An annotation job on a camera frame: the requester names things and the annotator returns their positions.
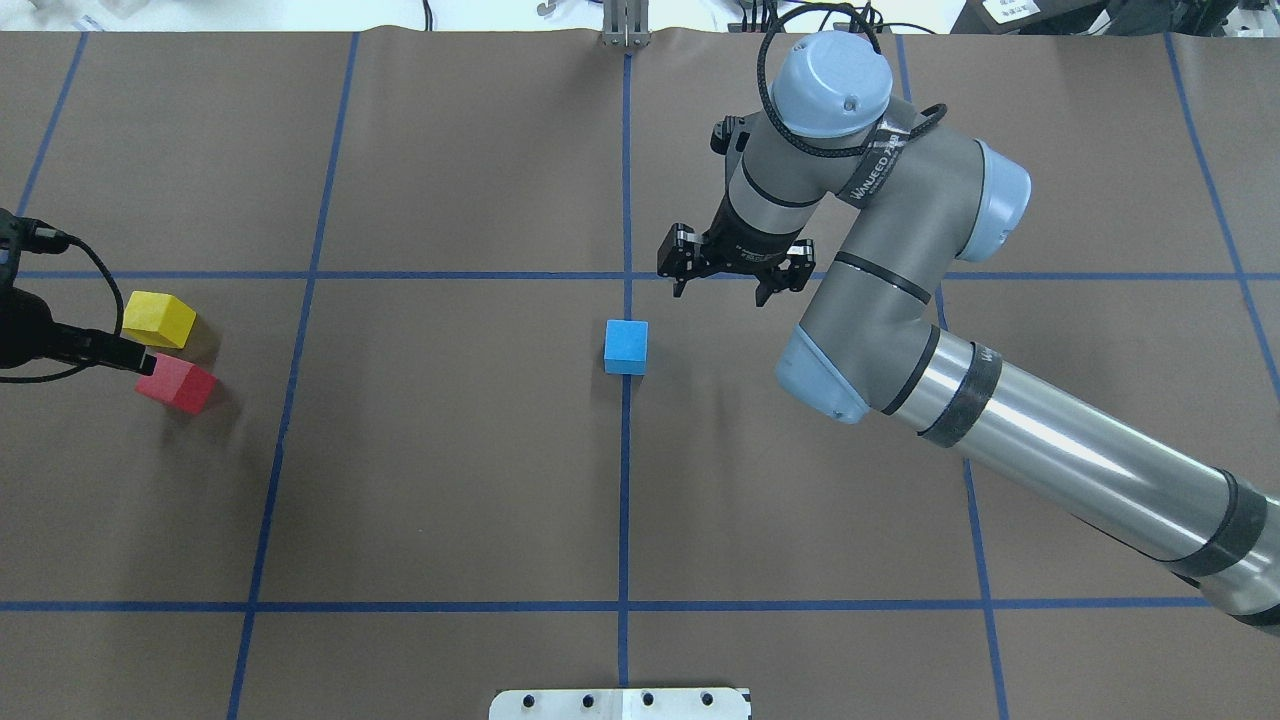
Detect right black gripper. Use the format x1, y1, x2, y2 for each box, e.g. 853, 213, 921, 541
655, 195, 817, 307

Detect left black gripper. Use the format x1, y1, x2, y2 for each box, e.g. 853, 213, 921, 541
1, 290, 157, 375

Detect grey metal clamp post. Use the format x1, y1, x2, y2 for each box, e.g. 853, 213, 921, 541
600, 0, 652, 49

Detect blue block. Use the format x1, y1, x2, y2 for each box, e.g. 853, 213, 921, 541
603, 319, 649, 375

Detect black cables at table edge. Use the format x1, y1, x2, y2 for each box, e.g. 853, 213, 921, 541
727, 0, 966, 36

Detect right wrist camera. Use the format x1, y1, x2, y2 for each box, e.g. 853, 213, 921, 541
709, 115, 751, 163

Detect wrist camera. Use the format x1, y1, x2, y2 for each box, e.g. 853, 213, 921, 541
1, 208, 73, 293
709, 115, 751, 163

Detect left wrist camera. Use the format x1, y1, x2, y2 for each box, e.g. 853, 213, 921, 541
1, 208, 73, 293

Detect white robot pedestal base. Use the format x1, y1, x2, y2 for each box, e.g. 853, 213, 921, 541
488, 687, 753, 719

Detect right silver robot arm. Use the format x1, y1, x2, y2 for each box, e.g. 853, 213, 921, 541
655, 22, 1279, 634

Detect red block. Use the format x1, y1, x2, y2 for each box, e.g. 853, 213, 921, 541
134, 354, 218, 415

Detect yellow block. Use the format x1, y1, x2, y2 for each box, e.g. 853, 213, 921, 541
122, 290, 198, 350

